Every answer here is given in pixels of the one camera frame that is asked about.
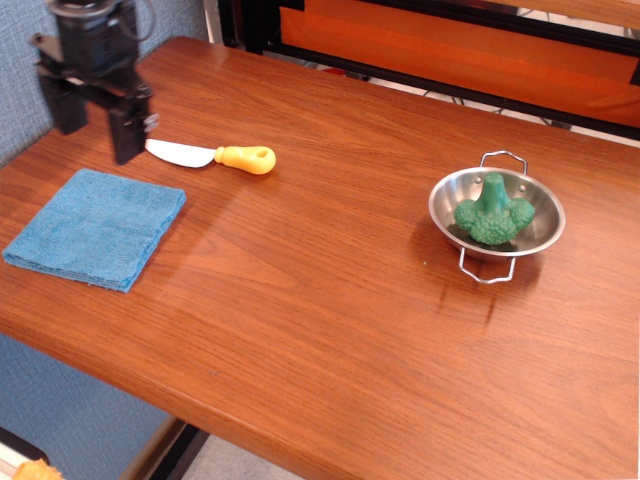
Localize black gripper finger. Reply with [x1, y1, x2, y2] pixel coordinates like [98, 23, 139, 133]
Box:
[109, 97, 159, 165]
[39, 76, 88, 135]

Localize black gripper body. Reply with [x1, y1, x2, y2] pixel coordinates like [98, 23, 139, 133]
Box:
[30, 9, 152, 108]

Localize green toy broccoli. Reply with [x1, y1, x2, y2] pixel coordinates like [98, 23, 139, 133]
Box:
[454, 173, 536, 246]

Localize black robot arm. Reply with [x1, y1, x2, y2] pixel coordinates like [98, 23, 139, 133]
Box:
[30, 1, 158, 165]

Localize orange panel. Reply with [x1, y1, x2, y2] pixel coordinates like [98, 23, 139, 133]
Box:
[279, 1, 639, 127]

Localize small steel handled bowl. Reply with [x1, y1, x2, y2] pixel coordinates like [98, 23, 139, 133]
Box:
[428, 150, 566, 285]

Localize orange object at corner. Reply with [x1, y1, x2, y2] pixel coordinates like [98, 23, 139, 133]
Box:
[1, 428, 63, 480]

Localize black metal frame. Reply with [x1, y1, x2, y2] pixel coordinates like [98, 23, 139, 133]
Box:
[218, 1, 639, 140]

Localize yellow-handled toy knife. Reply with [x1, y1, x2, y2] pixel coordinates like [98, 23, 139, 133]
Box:
[145, 139, 276, 175]

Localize blue cloth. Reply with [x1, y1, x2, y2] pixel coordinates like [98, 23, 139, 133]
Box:
[2, 169, 186, 293]

